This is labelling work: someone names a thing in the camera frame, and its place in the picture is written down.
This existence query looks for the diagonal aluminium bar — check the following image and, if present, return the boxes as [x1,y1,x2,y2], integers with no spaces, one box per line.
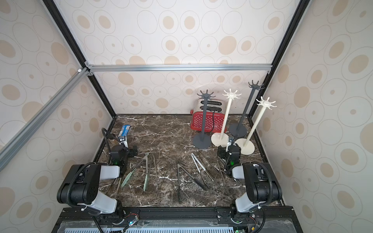
[1,68,88,170]

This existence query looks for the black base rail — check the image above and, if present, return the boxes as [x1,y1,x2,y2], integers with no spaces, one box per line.
[52,206,302,233]

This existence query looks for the white utensil rack left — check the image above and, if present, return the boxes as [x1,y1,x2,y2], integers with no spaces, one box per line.
[211,89,241,148]

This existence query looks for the red white toaster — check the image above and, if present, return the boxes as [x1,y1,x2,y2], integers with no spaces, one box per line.
[190,99,227,133]

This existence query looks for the blue small package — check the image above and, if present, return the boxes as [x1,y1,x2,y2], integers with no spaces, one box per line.
[119,125,131,137]

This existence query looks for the black tipped tongs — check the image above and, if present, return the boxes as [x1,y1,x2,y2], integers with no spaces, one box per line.
[176,163,209,204]

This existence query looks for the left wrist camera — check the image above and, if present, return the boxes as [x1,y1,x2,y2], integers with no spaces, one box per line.
[119,136,129,148]

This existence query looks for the white utensil rack right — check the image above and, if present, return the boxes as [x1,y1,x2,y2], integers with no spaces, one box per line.
[236,97,276,155]

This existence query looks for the horizontal aluminium bar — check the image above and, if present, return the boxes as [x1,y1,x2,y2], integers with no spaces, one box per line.
[88,64,273,72]

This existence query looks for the dark grey utensil rack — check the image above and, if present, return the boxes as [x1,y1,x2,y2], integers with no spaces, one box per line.
[191,90,215,149]

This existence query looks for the dark grey rack back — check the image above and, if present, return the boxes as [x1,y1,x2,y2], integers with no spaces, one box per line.
[228,80,264,137]

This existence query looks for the toaster black cord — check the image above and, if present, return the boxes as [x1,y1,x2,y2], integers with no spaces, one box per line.
[203,110,218,135]

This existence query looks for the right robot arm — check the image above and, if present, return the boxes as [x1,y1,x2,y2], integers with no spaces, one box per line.
[218,145,282,215]

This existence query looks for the white utensil rack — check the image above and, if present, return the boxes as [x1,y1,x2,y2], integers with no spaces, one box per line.
[236,97,276,155]
[211,89,241,148]

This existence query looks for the green tipped tongs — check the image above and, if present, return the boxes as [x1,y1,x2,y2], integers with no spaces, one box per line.
[120,152,150,191]

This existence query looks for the small steel tongs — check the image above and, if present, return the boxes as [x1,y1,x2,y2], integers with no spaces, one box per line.
[191,153,214,181]

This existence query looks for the thin steel tongs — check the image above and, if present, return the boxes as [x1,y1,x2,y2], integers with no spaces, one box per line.
[152,154,158,179]

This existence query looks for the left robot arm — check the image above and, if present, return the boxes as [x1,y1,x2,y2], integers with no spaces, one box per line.
[56,145,138,217]

